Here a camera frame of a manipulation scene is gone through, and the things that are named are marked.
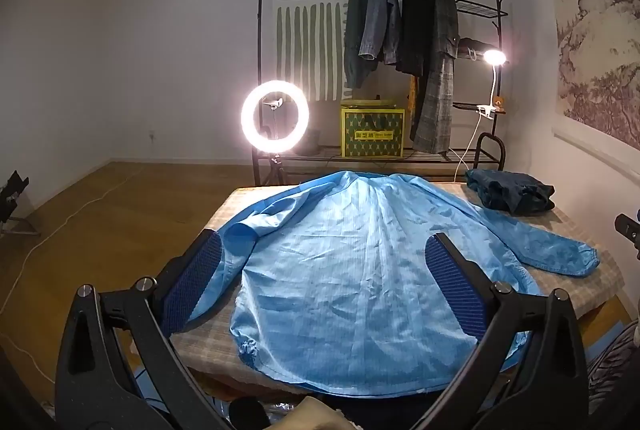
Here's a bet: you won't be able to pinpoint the table with checked cloth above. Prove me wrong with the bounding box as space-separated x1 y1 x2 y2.
130 183 623 391

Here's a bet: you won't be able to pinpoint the dark folded cloth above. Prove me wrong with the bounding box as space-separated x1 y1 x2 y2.
457 38 493 58

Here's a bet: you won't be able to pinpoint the black hanging coat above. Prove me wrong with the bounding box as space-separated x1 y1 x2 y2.
395 0 428 78

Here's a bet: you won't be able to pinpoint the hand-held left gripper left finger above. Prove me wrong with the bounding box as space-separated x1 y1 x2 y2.
54 228 232 430

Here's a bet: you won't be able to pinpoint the dark green hanging jacket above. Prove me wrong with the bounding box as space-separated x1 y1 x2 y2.
344 0 381 91

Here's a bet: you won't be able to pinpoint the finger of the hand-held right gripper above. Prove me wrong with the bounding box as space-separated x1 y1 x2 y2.
615 209 640 261

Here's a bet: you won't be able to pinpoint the landscape wall painting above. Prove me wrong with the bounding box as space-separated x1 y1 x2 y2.
550 0 640 141

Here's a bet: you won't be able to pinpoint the yellow green patterned box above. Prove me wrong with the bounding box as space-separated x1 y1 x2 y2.
340 99 406 158

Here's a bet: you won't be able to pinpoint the black white striped cloth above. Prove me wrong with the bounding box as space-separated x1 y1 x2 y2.
587 325 640 430

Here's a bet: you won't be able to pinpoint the black metal clothes rack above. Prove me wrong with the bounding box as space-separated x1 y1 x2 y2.
252 0 510 186

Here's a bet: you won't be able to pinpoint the white lamp cable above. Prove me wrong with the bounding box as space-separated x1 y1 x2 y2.
452 115 483 183

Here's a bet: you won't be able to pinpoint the beige cloth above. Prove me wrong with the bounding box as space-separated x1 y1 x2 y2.
270 396 361 430

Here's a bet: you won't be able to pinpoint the white floor cable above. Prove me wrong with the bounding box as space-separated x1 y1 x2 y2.
0 170 136 381

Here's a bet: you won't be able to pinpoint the dark blue folded clothes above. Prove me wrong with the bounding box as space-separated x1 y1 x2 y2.
465 167 557 215

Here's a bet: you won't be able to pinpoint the blue jacket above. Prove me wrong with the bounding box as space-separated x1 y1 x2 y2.
187 170 601 398

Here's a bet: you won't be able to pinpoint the black folding stand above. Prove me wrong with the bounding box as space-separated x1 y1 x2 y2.
0 170 43 238

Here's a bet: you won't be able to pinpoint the denim hanging jacket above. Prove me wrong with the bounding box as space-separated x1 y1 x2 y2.
359 0 402 66

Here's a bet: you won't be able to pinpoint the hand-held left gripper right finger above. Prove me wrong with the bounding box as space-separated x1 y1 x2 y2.
407 232 592 430

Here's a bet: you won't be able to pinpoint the white clip lamp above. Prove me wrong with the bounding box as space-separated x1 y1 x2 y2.
475 49 508 118

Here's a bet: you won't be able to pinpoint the grey plaid hanging coat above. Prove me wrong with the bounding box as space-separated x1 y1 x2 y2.
411 0 460 153

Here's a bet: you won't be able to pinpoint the green striped wall cloth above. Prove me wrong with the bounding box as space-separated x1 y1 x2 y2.
270 0 353 104

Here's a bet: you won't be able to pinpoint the ring light tripod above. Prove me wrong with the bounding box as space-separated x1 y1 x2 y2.
252 96 291 186

